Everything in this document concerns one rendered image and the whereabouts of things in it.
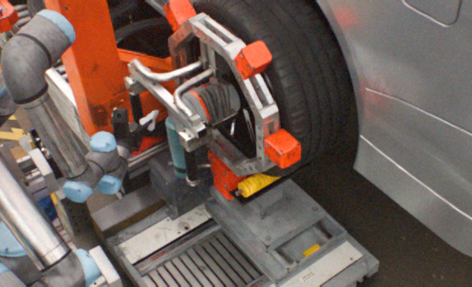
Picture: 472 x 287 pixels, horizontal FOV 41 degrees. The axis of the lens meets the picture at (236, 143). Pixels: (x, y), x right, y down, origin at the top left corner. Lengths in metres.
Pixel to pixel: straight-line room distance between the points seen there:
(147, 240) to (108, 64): 0.82
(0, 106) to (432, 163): 1.23
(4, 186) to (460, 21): 1.01
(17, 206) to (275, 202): 1.47
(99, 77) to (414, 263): 1.47
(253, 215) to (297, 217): 0.18
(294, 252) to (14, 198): 1.47
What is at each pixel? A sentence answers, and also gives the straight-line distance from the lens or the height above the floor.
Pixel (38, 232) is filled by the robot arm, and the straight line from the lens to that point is 1.31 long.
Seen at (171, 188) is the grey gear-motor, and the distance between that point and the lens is 2.50.
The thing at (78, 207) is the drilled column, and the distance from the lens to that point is 2.81.
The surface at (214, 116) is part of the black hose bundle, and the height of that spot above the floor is 0.99.
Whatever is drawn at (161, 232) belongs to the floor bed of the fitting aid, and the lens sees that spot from 2.73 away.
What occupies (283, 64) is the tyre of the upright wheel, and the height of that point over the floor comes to 1.08.
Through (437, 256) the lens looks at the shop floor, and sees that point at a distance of 2.78.
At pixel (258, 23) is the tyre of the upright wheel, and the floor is 1.16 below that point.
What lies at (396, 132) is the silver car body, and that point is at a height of 1.01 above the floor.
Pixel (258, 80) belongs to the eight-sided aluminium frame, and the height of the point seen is 1.04.
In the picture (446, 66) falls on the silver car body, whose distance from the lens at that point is 1.53.
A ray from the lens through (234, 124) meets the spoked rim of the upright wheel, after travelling 2.29.
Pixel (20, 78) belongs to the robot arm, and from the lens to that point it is 1.61.
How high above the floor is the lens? 2.19
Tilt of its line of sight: 44 degrees down
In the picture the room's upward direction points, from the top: 4 degrees counter-clockwise
